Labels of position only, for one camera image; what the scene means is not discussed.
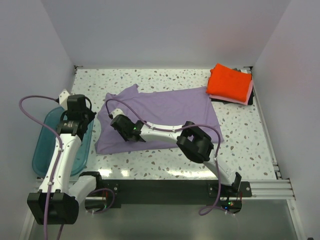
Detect folded orange t shirt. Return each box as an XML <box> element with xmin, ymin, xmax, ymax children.
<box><xmin>206</xmin><ymin>63</ymin><xmax>252</xmax><ymax>102</ymax></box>

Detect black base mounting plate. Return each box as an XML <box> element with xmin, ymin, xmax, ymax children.
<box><xmin>84</xmin><ymin>179</ymin><xmax>253</xmax><ymax>210</ymax></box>

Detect teal plastic bin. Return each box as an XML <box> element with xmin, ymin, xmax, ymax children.
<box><xmin>32</xmin><ymin>107</ymin><xmax>94</xmax><ymax>178</ymax></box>

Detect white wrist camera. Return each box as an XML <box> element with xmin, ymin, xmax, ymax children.
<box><xmin>58</xmin><ymin>89</ymin><xmax>71</xmax><ymax>110</ymax></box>
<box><xmin>111</xmin><ymin>108</ymin><xmax>124</xmax><ymax>118</ymax></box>

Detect aluminium frame rail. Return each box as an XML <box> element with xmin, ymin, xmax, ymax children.
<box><xmin>249</xmin><ymin>179</ymin><xmax>296</xmax><ymax>200</ymax></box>

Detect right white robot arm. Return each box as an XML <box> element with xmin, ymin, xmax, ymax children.
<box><xmin>109</xmin><ymin>113</ymin><xmax>242</xmax><ymax>197</ymax></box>

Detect purple t shirt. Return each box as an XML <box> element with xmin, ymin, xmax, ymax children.
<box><xmin>95</xmin><ymin>84</ymin><xmax>223</xmax><ymax>155</ymax></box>

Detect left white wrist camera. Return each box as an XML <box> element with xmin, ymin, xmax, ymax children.
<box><xmin>58</xmin><ymin>89</ymin><xmax>71</xmax><ymax>110</ymax></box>

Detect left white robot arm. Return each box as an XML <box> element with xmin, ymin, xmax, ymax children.
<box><xmin>27</xmin><ymin>91</ymin><xmax>104</xmax><ymax>225</ymax></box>

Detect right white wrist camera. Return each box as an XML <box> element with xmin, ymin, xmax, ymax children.
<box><xmin>111</xmin><ymin>108</ymin><xmax>124</xmax><ymax>118</ymax></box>

